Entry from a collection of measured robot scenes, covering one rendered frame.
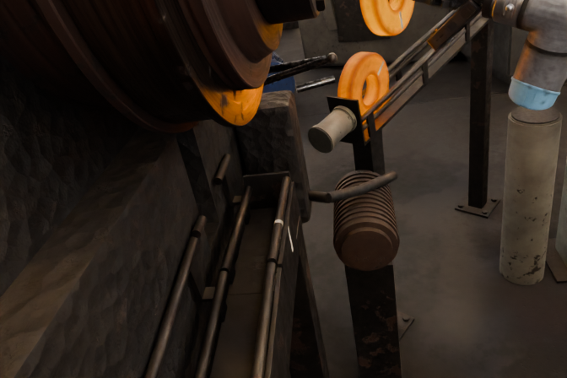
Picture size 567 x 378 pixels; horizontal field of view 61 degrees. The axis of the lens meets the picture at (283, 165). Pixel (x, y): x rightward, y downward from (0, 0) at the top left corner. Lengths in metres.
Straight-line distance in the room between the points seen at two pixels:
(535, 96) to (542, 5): 0.14
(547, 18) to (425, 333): 0.91
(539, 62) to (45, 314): 0.74
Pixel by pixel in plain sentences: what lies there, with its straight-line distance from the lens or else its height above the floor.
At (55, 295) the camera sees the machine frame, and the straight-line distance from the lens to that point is 0.39.
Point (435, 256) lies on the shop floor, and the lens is 1.67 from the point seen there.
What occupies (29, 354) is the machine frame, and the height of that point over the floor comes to 0.87.
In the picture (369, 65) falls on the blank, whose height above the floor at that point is 0.76.
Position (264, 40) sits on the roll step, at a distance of 0.45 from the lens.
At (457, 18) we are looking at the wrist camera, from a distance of 0.90.
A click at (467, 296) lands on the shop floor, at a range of 1.55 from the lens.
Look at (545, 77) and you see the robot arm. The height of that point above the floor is 0.78.
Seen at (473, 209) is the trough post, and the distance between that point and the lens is 1.87.
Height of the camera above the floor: 1.09
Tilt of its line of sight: 29 degrees down
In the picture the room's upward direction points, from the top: 11 degrees counter-clockwise
